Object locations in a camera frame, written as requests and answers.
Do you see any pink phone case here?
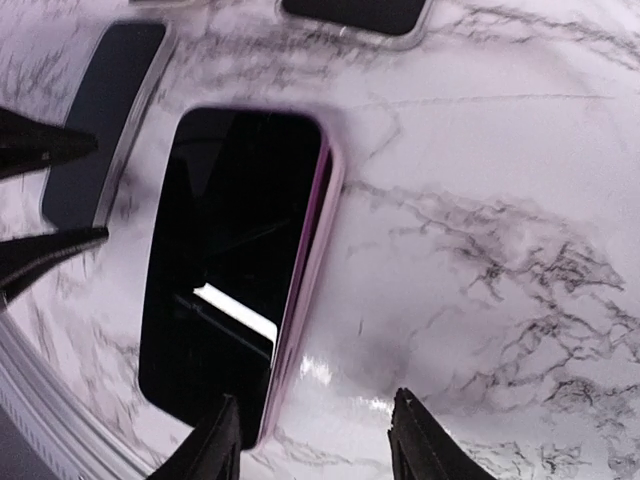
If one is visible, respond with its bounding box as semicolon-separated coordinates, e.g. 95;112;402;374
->
172;106;344;449

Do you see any clear magsafe phone case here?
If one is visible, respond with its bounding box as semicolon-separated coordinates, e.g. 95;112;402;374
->
277;0;434;50

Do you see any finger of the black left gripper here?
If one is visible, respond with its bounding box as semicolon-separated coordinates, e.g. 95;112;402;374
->
1;108;98;178
1;227;109;300

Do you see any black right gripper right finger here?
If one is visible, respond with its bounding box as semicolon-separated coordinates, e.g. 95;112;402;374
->
387;388;495;480

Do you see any aluminium front rail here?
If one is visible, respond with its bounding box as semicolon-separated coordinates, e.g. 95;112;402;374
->
1;313;167;479

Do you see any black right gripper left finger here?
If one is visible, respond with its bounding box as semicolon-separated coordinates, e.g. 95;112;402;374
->
154;395;241;480

